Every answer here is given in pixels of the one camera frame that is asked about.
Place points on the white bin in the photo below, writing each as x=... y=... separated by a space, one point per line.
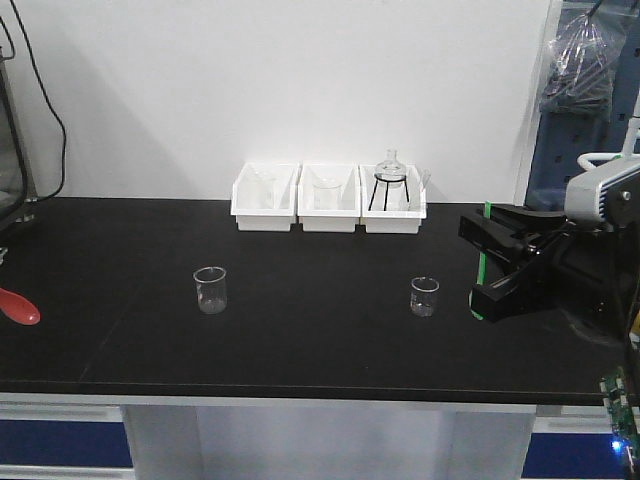
x=401 y=217
x=347 y=216
x=284 y=213

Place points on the glass beaker in left bin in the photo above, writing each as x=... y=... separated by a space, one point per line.
x=260 y=186

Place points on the plastic bag of pegs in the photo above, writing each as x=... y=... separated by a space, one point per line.
x=584 y=61

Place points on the green circuit board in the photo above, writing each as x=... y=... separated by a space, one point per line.
x=625 y=440

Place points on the white bin left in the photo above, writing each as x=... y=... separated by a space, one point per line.
x=284 y=213

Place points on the glass test tube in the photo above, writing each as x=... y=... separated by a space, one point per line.
x=425 y=177

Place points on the green plastic spoon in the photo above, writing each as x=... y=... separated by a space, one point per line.
x=481 y=274

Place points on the red plastic spoon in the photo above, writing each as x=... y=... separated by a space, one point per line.
x=19 y=309

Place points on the small glass beaker left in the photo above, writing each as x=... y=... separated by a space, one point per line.
x=211 y=289

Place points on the round glass flask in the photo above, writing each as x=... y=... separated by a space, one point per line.
x=391 y=169

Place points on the white bin middle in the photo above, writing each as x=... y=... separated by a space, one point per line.
x=347 y=216

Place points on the black wire tripod stand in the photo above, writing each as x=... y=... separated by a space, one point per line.
x=403 y=185

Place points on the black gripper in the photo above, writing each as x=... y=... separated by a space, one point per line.
x=512 y=221

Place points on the small glass beaker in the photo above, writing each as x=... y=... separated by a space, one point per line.
x=211 y=289
x=424 y=296

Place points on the glass beaker in bin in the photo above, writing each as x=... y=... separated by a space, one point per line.
x=326 y=193
x=260 y=186

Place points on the glass beaker in middle bin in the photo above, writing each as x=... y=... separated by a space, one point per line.
x=326 y=193

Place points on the white bin right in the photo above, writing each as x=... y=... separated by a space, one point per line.
x=401 y=217

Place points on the small glass beaker right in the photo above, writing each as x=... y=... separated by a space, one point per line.
x=424 y=296

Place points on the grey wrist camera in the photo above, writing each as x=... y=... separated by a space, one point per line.
x=607 y=194

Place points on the blue pegboard drying rack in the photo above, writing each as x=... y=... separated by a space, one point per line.
x=561 y=138

